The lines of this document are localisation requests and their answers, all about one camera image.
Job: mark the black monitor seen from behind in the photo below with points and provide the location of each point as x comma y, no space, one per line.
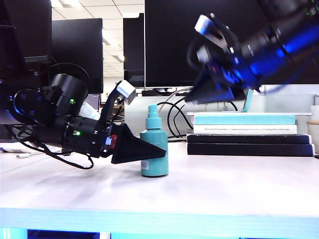
79,44

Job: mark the large black AOC monitor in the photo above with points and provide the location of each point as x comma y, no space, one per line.
169,44

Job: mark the teal spray bottle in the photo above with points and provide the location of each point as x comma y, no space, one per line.
155,169

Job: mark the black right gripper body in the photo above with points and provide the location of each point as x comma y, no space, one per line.
224,74

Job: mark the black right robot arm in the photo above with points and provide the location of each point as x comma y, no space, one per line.
286,44

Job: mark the silver monitor stand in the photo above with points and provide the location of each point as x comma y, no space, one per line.
248,105

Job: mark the grey desk partition panel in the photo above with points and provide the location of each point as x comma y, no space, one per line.
274,102

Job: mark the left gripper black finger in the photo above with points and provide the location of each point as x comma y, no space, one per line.
134,152

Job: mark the brown wooden box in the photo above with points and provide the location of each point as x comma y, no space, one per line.
120,109

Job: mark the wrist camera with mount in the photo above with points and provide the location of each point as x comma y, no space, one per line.
125,92
205,25

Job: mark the white printed paper booklet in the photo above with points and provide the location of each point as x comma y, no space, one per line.
12,150

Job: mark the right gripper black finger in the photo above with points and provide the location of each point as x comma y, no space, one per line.
211,95

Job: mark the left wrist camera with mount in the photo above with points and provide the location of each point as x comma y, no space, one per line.
125,92

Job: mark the wooden mug lid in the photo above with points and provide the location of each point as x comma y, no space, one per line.
313,122

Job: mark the white box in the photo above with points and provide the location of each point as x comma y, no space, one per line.
315,113

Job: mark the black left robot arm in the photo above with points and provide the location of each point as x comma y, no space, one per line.
69,92

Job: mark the white squeeze tube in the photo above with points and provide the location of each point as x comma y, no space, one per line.
91,112

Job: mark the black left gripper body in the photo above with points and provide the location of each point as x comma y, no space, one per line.
104,142

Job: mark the dark blue flat boxes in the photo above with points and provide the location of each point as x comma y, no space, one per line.
249,139

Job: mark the narrow black background monitor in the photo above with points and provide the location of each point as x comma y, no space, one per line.
133,49

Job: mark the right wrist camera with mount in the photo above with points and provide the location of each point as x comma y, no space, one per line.
205,25

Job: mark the black monitor with button row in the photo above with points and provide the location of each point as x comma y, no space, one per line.
37,25

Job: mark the white book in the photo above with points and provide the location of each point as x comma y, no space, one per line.
294,129

